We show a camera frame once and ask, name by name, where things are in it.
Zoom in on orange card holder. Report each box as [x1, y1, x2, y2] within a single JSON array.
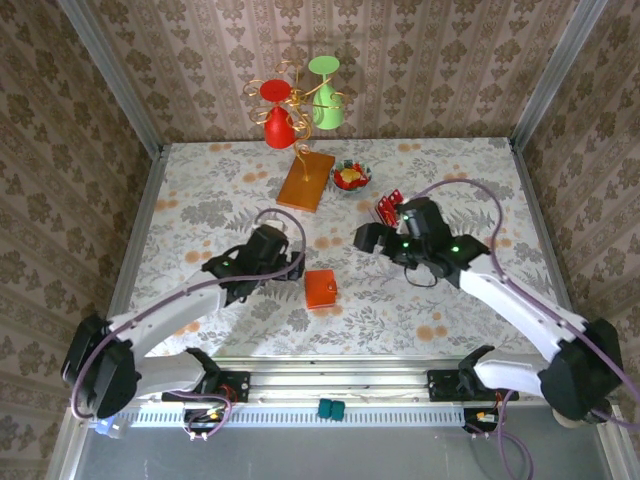
[[304, 268, 339, 311]]

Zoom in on small candy bowl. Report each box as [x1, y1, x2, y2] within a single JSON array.
[[329, 158, 374, 192]]

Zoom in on black connector box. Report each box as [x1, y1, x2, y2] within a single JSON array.
[[463, 407, 500, 435], [182, 407, 236, 434]]

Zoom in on red plastic wine glass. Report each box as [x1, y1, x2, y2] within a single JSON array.
[[259, 78, 297, 150]]

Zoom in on green plastic wine glass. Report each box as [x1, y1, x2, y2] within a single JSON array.
[[307, 55, 346, 131]]

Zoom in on blue white connector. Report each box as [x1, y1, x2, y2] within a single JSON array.
[[89, 417, 126, 440]]

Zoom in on thin black camera cable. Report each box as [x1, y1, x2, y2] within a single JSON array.
[[403, 264, 439, 289]]

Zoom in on aluminium table side rail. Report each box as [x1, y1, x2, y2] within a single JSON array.
[[98, 144, 170, 364], [507, 137, 591, 365]]

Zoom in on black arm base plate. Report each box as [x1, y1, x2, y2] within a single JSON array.
[[162, 370, 251, 404], [427, 368, 520, 403]]

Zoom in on gold wire rack wooden base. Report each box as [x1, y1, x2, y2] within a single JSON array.
[[243, 59, 349, 215]]

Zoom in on white slotted cable duct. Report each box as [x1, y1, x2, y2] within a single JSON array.
[[137, 403, 469, 429]]

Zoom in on aluminium front mounting rail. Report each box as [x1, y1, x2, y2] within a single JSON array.
[[74, 354, 614, 407]]

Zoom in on aluminium frame post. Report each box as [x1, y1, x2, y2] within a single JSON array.
[[508, 0, 611, 151], [55, 0, 166, 160]]

